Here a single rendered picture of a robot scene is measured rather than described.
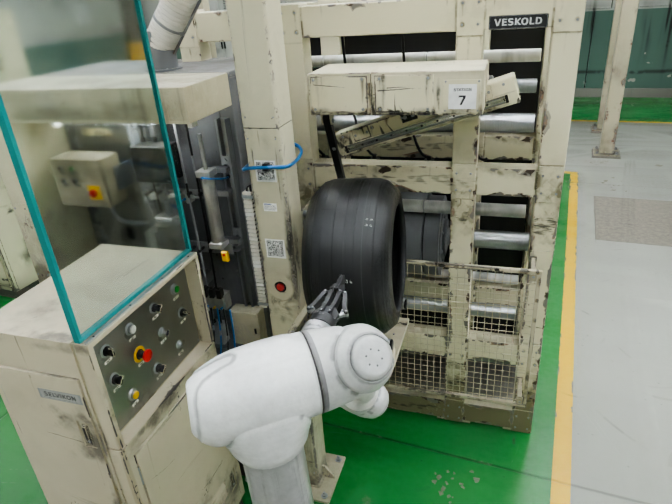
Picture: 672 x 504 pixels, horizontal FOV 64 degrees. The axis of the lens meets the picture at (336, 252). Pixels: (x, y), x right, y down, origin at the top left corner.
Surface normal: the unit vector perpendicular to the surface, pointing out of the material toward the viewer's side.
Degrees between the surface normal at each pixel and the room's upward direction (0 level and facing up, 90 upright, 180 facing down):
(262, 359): 16
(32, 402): 90
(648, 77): 90
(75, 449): 90
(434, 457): 0
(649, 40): 90
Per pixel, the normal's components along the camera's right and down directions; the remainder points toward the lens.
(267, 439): 0.29, 0.44
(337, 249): -0.24, -0.07
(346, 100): -0.29, 0.44
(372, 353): 0.36, -0.23
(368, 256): 0.02, -0.01
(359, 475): -0.07, -0.89
